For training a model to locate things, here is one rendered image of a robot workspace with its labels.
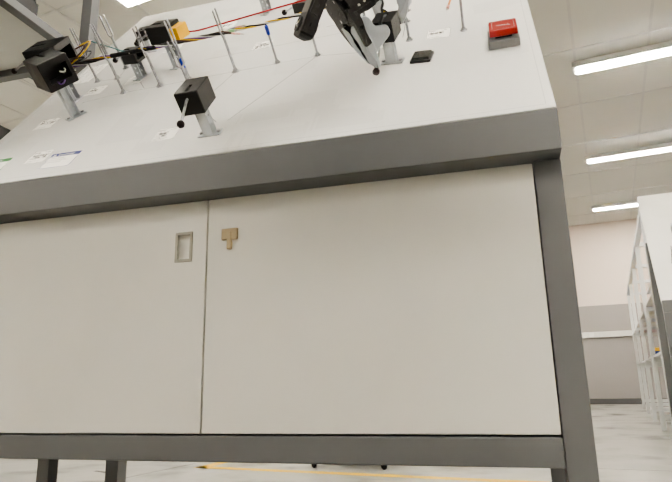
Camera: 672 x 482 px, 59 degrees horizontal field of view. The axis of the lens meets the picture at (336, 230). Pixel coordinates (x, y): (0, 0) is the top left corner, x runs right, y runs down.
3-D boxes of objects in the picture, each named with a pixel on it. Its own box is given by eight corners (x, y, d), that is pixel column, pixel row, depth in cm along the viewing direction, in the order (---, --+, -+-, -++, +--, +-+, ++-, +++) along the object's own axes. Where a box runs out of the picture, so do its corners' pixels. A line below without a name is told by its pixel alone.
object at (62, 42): (40, 101, 152) (9, 47, 144) (97, 91, 147) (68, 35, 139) (25, 113, 147) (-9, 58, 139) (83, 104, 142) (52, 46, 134)
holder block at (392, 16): (373, 44, 113) (369, 23, 111) (380, 33, 117) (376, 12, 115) (394, 42, 111) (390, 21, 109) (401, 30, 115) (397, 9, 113)
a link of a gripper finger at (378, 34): (405, 51, 105) (379, 4, 101) (380, 71, 105) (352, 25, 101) (398, 51, 108) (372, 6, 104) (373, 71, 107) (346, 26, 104)
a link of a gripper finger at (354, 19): (376, 42, 101) (348, -4, 98) (369, 47, 101) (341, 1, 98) (365, 42, 106) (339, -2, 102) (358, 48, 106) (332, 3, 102)
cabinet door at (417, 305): (561, 435, 80) (532, 161, 90) (198, 434, 95) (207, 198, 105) (560, 433, 83) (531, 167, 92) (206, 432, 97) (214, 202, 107)
